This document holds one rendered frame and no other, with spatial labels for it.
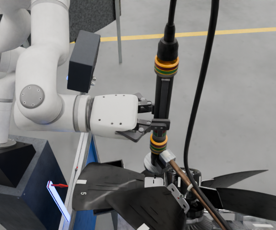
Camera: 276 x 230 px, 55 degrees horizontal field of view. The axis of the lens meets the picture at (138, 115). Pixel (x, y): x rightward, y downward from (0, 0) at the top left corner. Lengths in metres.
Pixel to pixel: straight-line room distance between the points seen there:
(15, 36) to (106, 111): 0.57
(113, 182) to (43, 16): 0.54
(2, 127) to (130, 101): 0.74
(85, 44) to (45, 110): 0.88
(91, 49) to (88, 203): 0.77
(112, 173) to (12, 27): 0.59
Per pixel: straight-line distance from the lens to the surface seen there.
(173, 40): 0.46
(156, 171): 0.74
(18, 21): 1.00
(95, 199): 0.89
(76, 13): 2.58
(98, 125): 0.56
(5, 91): 1.21
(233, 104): 2.92
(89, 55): 1.32
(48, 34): 0.66
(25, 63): 0.56
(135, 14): 4.19
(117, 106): 0.58
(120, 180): 0.92
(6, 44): 1.09
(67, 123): 0.58
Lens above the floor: 2.01
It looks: 49 degrees down
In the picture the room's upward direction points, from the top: straight up
